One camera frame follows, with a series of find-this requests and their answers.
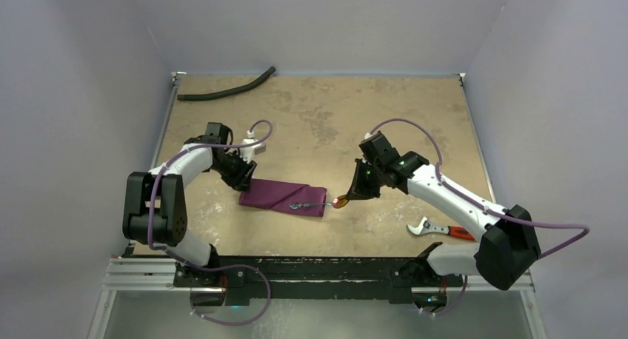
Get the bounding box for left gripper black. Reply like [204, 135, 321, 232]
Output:
[210, 150, 256, 192]

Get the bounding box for purple cloth napkin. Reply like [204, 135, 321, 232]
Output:
[238, 178, 327, 218]

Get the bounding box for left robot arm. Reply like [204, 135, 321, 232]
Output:
[122, 122, 267, 286]

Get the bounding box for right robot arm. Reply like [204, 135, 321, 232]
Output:
[346, 132, 541, 290]

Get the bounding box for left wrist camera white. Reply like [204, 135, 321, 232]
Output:
[238, 138, 266, 163]

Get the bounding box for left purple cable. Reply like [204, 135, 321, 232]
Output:
[147, 119, 274, 270]

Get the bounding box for adjustable wrench red handle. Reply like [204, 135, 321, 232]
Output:
[407, 217, 475, 241]

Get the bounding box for black foam hose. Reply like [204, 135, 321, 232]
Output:
[176, 66, 277, 102]

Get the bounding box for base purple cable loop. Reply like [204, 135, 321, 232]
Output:
[189, 265, 273, 327]

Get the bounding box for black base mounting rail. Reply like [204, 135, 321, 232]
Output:
[173, 254, 463, 306]

